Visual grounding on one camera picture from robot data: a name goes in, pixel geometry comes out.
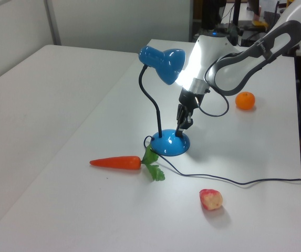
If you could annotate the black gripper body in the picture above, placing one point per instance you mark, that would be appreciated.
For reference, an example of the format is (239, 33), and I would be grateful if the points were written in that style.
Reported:
(189, 98)

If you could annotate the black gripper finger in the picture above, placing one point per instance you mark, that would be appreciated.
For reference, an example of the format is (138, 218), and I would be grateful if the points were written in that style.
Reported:
(180, 118)
(188, 119)

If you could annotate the blue desk lamp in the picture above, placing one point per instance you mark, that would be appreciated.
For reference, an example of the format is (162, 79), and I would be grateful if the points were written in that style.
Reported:
(170, 143)

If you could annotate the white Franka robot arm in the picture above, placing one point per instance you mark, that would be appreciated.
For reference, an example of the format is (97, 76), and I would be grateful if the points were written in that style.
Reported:
(244, 68)

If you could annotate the orange fruit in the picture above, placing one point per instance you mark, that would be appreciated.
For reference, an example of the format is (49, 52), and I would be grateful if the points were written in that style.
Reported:
(245, 100)

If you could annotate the orange toy carrot with leaves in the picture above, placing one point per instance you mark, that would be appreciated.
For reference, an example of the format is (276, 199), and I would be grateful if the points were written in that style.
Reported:
(118, 162)

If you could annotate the red toy strawberry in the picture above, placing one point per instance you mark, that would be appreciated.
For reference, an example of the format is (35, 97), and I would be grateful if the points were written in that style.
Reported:
(211, 199)

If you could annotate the black monitor stand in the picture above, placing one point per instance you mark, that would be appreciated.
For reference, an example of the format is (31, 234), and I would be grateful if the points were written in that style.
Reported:
(236, 11)

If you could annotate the yellow object in background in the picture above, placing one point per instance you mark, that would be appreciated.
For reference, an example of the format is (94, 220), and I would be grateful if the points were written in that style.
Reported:
(260, 23)

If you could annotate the white side table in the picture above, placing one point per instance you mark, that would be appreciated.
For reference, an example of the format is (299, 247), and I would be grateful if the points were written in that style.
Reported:
(34, 105)

